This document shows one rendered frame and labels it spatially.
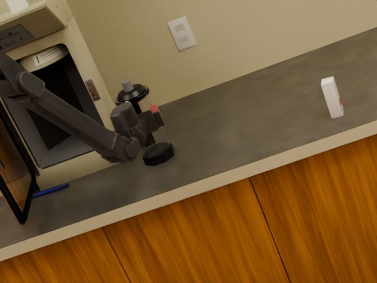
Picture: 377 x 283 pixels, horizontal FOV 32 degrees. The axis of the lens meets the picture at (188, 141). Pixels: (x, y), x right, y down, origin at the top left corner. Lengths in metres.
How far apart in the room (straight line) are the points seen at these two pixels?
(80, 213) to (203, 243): 0.37
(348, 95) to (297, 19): 0.54
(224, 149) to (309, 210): 0.30
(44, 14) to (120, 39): 0.59
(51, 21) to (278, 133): 0.72
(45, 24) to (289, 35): 0.93
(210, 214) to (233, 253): 0.15
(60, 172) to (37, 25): 0.50
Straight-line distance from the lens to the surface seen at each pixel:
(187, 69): 2.45
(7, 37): 1.97
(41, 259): 2.03
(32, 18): 1.91
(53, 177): 2.18
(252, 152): 1.84
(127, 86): 1.94
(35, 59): 2.07
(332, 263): 2.03
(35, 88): 1.53
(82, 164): 2.15
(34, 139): 2.22
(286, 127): 1.91
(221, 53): 2.44
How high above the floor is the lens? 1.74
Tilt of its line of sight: 23 degrees down
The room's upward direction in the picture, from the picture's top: 23 degrees counter-clockwise
